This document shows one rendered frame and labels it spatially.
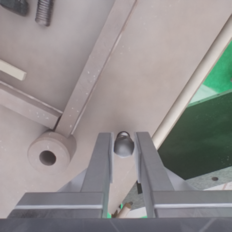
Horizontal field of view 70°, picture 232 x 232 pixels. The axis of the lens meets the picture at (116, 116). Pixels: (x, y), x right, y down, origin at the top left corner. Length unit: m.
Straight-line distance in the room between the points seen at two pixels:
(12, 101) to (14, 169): 0.09
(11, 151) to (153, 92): 0.17
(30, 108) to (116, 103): 0.08
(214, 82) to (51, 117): 1.65
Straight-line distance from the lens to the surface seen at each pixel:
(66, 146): 0.16
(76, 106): 0.16
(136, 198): 0.45
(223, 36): 0.32
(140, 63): 0.16
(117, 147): 0.15
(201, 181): 0.45
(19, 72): 0.18
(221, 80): 1.78
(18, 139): 0.21
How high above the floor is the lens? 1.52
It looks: 74 degrees down
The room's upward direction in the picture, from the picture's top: 176 degrees counter-clockwise
